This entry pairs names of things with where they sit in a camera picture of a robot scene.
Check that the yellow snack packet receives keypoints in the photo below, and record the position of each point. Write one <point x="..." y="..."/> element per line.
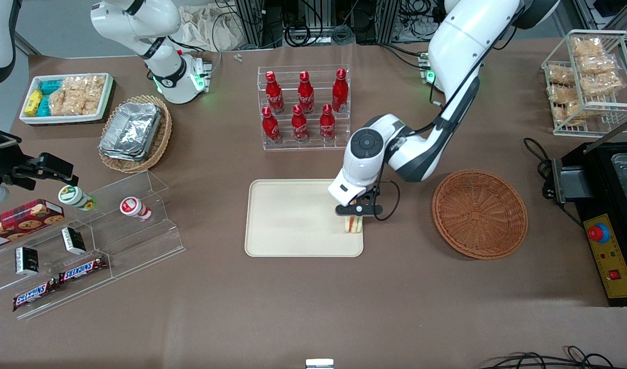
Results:
<point x="33" y="102"/>

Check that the teal snack packet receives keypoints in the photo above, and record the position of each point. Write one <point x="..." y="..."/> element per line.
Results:
<point x="51" y="86"/>
<point x="44" y="106"/>

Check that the clear bags of rice crackers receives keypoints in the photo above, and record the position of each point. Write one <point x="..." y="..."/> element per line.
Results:
<point x="77" y="95"/>

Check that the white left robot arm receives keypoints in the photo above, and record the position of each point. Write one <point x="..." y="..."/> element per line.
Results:
<point x="457" y="46"/>

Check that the white rectangular snack tray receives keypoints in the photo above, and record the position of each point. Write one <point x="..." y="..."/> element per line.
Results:
<point x="62" y="119"/>

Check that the clear bag of fried snacks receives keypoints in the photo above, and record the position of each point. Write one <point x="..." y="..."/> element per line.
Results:
<point x="559" y="74"/>
<point x="564" y="97"/>
<point x="596" y="64"/>
<point x="603" y="84"/>
<point x="587" y="47"/>

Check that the small black white box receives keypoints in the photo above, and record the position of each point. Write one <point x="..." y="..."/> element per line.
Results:
<point x="27" y="260"/>
<point x="73" y="241"/>

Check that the beige rectangular tray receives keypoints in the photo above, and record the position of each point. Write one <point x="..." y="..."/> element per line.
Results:
<point x="292" y="218"/>

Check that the clear acrylic step shelf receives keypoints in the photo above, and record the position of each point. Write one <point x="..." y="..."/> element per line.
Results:
<point x="139" y="241"/>

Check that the red lid yogurt cup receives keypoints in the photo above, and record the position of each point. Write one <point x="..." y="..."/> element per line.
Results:
<point x="134" y="207"/>

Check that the red cookie box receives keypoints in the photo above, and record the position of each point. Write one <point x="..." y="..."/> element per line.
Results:
<point x="21" y="220"/>

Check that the black appliance with metal pan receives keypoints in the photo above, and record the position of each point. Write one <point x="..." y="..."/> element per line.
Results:
<point x="600" y="174"/>

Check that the light oval wicker basket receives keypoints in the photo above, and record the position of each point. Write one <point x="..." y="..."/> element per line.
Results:
<point x="162" y="138"/>

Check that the snickers chocolate bar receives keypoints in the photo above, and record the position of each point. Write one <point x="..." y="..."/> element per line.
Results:
<point x="82" y="269"/>
<point x="34" y="295"/>

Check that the clear acrylic bottle rack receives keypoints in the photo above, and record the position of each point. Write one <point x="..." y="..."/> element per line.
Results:
<point x="303" y="146"/>

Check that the triangular sandwich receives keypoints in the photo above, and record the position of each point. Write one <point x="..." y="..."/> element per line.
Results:
<point x="353" y="224"/>

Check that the crumpled beige cloth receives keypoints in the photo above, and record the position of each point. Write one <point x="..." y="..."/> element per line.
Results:
<point x="205" y="28"/>

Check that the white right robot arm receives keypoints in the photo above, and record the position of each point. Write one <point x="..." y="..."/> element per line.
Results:
<point x="139" y="20"/>

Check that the brown round wicker basket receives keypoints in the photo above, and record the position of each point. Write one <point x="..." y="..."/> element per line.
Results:
<point x="480" y="215"/>

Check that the green lid yogurt cup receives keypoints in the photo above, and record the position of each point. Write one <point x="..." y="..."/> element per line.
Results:
<point x="75" y="197"/>

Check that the red cola bottle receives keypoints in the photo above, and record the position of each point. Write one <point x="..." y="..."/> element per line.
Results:
<point x="270" y="128"/>
<point x="300" y="127"/>
<point x="340" y="95"/>
<point x="327" y="127"/>
<point x="306" y="97"/>
<point x="275" y="97"/>

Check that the stacked aluminium foil containers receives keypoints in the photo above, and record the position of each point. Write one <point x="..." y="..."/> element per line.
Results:
<point x="131" y="130"/>

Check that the yellow emergency stop box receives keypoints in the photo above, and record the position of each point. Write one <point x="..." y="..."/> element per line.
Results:
<point x="610" y="261"/>

